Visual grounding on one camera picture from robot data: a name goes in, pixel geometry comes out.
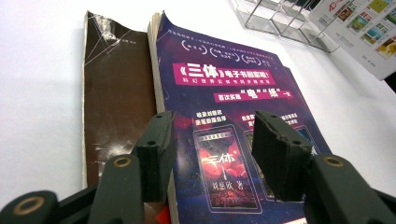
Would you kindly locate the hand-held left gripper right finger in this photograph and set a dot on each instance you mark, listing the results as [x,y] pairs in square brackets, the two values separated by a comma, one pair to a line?
[280,155]

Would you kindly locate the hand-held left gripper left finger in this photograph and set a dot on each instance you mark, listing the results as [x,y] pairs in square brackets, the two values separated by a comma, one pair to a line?
[155,155]

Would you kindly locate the black book with red print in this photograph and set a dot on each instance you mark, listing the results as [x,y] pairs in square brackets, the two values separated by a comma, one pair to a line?
[118,93]

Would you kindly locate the clear acrylic book rack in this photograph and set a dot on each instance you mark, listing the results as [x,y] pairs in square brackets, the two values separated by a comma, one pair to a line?
[280,31]

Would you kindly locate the white book with picture grid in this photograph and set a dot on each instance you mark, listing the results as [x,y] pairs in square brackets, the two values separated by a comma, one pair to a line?
[367,31]

